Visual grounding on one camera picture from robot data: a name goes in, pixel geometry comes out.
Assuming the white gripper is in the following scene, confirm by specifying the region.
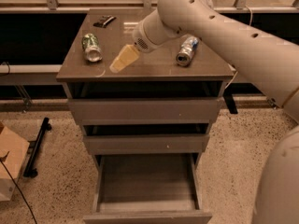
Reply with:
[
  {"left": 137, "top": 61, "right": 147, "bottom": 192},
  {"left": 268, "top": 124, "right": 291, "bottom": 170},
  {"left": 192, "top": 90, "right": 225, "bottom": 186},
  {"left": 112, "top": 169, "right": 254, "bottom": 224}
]
[{"left": 109, "top": 10, "right": 184, "bottom": 73}]

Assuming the green soda can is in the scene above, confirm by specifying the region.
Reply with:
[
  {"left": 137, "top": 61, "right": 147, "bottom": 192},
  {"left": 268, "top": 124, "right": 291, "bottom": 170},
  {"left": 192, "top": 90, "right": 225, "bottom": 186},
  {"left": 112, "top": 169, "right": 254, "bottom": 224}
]
[{"left": 81, "top": 33, "right": 102, "bottom": 63}]

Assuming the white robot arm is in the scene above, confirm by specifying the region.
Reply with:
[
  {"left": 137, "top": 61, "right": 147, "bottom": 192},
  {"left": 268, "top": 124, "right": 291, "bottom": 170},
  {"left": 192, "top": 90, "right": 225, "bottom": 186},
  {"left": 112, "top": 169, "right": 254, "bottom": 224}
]
[{"left": 110, "top": 0, "right": 299, "bottom": 224}]

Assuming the silver blue can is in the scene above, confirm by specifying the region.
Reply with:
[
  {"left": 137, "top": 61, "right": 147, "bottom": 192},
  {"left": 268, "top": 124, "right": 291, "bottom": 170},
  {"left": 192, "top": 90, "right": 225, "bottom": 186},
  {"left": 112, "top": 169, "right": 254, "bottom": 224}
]
[{"left": 176, "top": 36, "right": 199, "bottom": 66}]

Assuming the grey drawer cabinet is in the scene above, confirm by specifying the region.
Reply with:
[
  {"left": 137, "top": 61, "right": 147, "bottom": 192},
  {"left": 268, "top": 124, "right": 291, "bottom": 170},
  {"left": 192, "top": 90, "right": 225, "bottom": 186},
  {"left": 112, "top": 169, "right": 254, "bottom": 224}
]
[{"left": 55, "top": 7, "right": 235, "bottom": 224}]

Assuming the top grey drawer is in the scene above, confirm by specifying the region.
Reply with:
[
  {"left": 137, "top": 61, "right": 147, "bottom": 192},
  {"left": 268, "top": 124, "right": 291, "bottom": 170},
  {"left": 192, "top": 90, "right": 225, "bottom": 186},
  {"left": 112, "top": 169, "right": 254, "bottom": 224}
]
[{"left": 68, "top": 98, "right": 222, "bottom": 125}]

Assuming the grey drawer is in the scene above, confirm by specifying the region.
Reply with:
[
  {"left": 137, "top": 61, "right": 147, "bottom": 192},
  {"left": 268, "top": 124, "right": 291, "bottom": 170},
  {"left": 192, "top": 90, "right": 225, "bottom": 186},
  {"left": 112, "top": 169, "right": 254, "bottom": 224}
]
[
  {"left": 68, "top": 98, "right": 222, "bottom": 125},
  {"left": 83, "top": 154, "right": 212, "bottom": 224},
  {"left": 83, "top": 134, "right": 209, "bottom": 155}
]

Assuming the middle grey drawer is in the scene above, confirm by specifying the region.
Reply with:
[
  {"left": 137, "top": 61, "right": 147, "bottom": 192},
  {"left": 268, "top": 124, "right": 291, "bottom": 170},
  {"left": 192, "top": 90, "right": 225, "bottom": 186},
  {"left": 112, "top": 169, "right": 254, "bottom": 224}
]
[{"left": 83, "top": 134, "right": 209, "bottom": 155}]

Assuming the bottom grey drawer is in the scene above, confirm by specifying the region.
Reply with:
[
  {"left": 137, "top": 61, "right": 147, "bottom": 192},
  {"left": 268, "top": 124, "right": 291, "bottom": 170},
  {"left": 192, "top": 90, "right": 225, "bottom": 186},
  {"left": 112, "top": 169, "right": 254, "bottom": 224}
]
[{"left": 83, "top": 154, "right": 212, "bottom": 224}]

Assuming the black snack wrapper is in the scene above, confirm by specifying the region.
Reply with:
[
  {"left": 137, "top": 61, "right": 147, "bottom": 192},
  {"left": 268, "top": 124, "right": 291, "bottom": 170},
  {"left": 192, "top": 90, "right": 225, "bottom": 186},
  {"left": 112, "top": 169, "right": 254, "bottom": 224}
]
[{"left": 93, "top": 15, "right": 115, "bottom": 28}]

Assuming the black metal stand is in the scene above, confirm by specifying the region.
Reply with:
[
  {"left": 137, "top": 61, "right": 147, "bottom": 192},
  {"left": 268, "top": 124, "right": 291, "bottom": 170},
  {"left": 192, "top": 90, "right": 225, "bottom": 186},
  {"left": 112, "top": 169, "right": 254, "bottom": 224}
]
[{"left": 23, "top": 118, "right": 51, "bottom": 178}]

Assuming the cardboard box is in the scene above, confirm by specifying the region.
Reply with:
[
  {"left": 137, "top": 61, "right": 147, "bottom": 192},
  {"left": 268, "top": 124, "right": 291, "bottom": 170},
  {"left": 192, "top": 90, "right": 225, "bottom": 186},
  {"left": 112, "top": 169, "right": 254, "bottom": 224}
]
[{"left": 0, "top": 122, "right": 29, "bottom": 202}]

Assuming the white cable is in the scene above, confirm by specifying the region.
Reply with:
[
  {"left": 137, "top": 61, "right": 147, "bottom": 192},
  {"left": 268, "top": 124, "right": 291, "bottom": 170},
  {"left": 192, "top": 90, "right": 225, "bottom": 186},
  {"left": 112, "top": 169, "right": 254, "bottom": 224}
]
[{"left": 223, "top": 6, "right": 254, "bottom": 91}]

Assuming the black cable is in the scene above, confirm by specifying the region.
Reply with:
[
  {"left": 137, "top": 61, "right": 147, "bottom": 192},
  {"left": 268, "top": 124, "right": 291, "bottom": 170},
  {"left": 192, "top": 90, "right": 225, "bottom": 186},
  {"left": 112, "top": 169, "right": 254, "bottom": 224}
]
[{"left": 0, "top": 152, "right": 37, "bottom": 224}]

